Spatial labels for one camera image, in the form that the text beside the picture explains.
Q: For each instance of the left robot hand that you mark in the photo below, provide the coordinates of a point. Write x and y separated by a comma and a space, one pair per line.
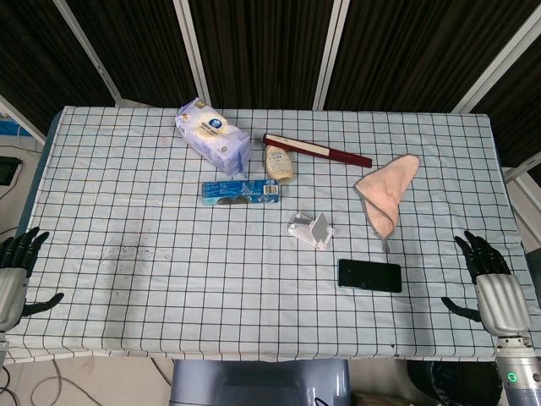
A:
10, 283

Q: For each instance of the black smartphone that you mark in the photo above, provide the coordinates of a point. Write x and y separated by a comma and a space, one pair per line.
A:
369, 275

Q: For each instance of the beige sauce bottle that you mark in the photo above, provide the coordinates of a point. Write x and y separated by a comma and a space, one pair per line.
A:
279, 165

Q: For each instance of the purple tissue pack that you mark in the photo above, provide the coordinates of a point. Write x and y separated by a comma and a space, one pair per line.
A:
213, 137

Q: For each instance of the white phone stand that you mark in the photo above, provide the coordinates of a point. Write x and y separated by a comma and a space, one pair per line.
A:
313, 231

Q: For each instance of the pink folded cloth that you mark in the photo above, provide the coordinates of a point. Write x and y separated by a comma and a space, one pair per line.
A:
386, 192

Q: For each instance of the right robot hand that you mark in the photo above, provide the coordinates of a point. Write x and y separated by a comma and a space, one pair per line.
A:
501, 292

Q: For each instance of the checkered tablecloth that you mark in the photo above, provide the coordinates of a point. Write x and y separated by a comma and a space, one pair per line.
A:
169, 254

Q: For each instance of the blue cookie box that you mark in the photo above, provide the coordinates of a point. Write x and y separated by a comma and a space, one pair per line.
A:
241, 193

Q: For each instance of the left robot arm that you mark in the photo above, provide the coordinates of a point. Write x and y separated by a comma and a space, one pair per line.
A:
2, 349

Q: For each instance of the dark red long box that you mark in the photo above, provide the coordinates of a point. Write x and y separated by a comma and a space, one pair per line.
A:
317, 150

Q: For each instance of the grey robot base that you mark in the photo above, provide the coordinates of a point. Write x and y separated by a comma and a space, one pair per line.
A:
260, 382

